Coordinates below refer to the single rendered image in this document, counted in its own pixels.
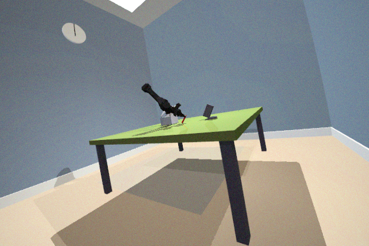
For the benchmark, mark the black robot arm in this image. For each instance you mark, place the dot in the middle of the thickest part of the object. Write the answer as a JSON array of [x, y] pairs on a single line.
[[163, 103]]

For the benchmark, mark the grey square panel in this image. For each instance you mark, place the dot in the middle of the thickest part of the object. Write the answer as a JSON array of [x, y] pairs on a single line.
[[208, 111]]

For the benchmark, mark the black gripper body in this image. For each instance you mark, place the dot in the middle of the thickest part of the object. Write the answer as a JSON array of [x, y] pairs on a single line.
[[174, 111]]

